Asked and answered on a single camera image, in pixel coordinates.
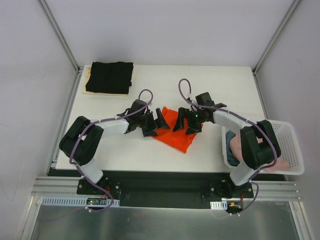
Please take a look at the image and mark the orange t shirt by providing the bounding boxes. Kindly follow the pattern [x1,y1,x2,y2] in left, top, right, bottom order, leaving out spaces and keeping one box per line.
[152,106,197,154]

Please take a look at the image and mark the pink t shirt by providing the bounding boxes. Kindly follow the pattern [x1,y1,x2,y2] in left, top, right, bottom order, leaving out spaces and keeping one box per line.
[227,135,290,173]

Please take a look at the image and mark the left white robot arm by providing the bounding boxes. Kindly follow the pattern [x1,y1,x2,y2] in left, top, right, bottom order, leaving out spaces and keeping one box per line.
[59,99,170,195]

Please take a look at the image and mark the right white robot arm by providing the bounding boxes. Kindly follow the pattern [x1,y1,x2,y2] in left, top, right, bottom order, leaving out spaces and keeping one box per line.
[173,92,281,198]

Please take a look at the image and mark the teal blue t shirt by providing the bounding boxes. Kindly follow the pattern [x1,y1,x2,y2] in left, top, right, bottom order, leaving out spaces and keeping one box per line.
[225,131,243,167]

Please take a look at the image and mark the folded black t shirt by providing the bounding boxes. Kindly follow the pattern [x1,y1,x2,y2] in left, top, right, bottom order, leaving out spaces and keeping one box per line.
[85,61,134,95]

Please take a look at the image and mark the folded beige t shirt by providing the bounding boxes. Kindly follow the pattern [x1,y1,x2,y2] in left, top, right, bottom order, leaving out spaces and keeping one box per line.
[82,66,128,97]

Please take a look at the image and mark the white plastic laundry basket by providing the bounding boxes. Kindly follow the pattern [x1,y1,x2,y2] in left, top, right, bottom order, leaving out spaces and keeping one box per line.
[221,119,306,176]

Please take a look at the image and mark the left green circuit board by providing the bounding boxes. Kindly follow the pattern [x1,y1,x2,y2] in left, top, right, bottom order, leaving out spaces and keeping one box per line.
[86,198,107,206]

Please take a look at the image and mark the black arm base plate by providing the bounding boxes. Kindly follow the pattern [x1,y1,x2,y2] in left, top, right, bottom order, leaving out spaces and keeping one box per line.
[76,170,254,209]

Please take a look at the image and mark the right white cable duct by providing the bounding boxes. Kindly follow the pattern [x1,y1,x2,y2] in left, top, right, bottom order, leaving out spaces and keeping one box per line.
[210,200,228,211]

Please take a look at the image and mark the right aluminium frame post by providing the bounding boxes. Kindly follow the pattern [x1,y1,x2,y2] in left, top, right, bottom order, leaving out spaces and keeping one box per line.
[252,0,302,76]

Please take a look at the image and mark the aluminium frame post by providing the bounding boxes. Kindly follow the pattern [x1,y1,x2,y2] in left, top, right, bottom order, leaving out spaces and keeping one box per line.
[252,0,302,76]
[37,0,80,73]

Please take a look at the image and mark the left aluminium frame post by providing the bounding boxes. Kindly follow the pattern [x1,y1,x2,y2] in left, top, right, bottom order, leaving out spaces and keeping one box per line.
[37,0,80,73]

